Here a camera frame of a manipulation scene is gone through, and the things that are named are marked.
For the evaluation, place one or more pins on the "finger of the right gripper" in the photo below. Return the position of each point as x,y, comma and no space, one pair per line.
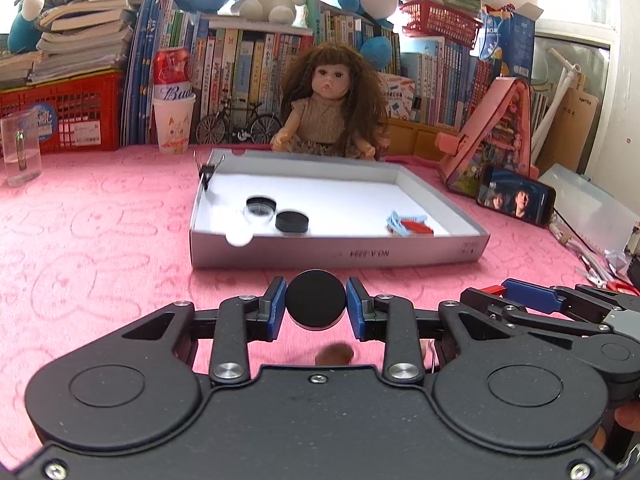
532,296
486,295

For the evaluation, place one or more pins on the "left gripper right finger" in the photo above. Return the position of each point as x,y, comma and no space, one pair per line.
390,319

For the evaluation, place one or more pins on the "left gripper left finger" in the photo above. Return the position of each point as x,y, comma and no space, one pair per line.
241,320

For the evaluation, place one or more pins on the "black round lid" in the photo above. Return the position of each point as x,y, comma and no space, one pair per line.
315,299

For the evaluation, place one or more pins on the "brown nut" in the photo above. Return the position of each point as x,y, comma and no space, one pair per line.
337,354

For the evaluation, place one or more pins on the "red scissors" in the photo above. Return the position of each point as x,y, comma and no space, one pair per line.
603,280

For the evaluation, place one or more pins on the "smartphone playing video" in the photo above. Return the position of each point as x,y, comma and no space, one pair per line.
518,197

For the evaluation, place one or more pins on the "black lid in tray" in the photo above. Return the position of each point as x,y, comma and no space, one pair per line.
292,222

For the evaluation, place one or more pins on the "grey cardboard box tray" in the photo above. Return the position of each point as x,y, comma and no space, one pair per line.
347,203

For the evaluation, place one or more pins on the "small black binder clip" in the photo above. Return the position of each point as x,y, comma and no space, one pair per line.
207,167

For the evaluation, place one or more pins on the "pink bunny table cloth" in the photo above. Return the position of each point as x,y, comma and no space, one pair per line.
101,238

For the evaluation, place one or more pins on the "pink triangular toy house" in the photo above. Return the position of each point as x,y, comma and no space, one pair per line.
498,133

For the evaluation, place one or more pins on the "miniature black bicycle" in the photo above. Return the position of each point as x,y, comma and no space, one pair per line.
232,124

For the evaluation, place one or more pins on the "colourful stationery box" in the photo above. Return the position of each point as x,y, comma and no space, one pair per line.
402,100

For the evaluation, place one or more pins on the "white paper cup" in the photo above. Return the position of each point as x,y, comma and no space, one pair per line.
173,119

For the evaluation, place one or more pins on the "brown-haired doll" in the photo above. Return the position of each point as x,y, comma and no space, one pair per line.
332,105

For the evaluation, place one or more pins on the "red plastic crate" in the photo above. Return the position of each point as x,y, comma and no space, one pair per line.
77,114

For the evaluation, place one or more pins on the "red beer can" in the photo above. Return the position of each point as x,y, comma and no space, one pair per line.
172,74

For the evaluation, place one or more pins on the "blue cardboard package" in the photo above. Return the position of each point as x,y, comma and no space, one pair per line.
509,37

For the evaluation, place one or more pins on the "clear acrylic block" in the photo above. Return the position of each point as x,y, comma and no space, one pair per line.
20,147

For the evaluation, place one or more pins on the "red plastic basket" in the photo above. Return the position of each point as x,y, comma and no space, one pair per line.
428,18

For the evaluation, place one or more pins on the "stack of grey books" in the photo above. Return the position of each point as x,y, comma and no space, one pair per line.
78,37

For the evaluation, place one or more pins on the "blue white plush penguin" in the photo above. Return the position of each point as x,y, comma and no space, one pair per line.
24,34

